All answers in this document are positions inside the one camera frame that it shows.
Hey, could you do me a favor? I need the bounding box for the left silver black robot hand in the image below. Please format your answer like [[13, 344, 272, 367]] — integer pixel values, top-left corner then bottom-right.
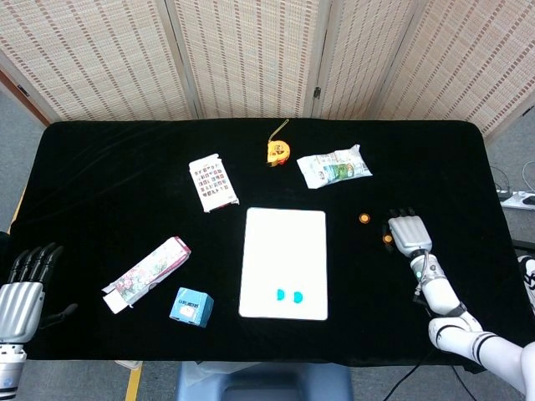
[[0, 241, 79, 347]]

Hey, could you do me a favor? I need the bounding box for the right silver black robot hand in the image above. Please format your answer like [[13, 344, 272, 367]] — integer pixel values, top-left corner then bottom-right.
[[380, 207, 433, 256]]

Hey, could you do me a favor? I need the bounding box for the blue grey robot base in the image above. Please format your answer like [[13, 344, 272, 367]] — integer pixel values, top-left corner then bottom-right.
[[174, 361, 354, 401]]

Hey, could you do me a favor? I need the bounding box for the white rectangular board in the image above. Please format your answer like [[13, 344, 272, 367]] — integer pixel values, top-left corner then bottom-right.
[[238, 207, 329, 322]]

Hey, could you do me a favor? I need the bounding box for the white green snack bag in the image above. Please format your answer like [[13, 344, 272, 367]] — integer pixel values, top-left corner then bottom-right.
[[296, 144, 373, 190]]

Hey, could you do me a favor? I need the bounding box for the black white shoe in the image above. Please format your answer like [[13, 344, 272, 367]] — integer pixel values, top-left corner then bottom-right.
[[517, 255, 535, 312]]

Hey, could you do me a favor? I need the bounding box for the long floral pink box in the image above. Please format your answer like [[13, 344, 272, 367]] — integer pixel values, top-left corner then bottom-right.
[[101, 236, 192, 314]]

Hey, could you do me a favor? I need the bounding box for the black velvet tablecloth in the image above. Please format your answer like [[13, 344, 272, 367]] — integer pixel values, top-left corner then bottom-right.
[[8, 119, 528, 373]]

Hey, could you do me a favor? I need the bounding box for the yellow tape measure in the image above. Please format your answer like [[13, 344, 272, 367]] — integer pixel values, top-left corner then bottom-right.
[[266, 119, 291, 167]]

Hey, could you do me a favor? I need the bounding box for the blue cube speaker box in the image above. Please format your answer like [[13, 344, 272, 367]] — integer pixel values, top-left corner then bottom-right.
[[169, 287, 215, 328]]

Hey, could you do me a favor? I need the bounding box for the white box with stamp pictures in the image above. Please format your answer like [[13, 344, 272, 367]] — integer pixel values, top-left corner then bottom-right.
[[188, 153, 241, 214]]

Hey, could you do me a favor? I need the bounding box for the woven bamboo folding screen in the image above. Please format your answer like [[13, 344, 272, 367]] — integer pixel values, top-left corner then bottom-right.
[[0, 0, 535, 145]]

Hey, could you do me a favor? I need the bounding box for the black floor cable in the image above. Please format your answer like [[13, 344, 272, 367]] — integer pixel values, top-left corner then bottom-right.
[[383, 349, 436, 401]]

